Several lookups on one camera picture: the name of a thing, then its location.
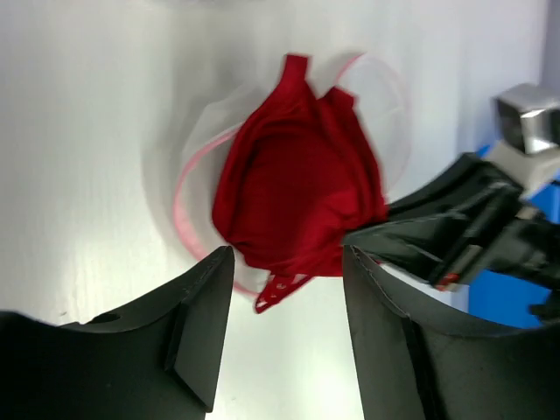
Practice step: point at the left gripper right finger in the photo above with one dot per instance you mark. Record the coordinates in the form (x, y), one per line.
(418, 358)

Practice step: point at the red bra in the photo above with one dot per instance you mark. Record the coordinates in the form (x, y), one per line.
(300, 175)

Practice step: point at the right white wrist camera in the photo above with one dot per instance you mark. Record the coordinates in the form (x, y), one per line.
(527, 117)

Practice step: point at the blue plastic bin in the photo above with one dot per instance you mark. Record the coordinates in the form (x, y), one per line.
(505, 299)

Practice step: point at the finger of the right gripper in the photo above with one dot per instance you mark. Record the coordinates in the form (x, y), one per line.
(431, 249)
(469, 177)

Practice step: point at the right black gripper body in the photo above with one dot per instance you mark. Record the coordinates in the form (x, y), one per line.
(508, 236)

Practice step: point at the pink trimmed mesh laundry bag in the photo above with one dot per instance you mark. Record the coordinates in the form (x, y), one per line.
(186, 173)

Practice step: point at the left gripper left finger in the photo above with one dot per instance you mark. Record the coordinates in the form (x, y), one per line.
(157, 357)

